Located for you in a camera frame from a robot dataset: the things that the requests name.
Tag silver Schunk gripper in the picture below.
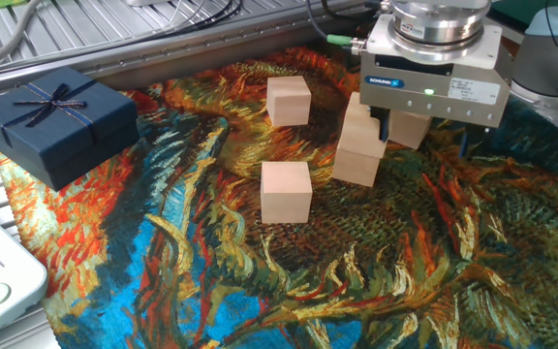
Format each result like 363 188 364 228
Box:
358 46 515 159

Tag plain wooden cube block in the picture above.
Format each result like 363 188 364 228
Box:
265 75 313 128
387 110 433 150
260 161 314 225
331 146 383 189
335 91 389 160

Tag sunflower painting print cloth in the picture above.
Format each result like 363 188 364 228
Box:
0 46 558 349

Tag navy gift box with ribbon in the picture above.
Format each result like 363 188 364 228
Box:
0 66 140 192

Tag black cable with green connector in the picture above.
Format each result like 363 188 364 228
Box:
304 0 368 55

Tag thin black cables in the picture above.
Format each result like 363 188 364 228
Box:
89 0 244 48

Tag aluminium slotted rail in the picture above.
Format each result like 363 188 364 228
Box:
0 0 372 98

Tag thick grey cable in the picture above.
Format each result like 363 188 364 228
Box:
0 0 46 77

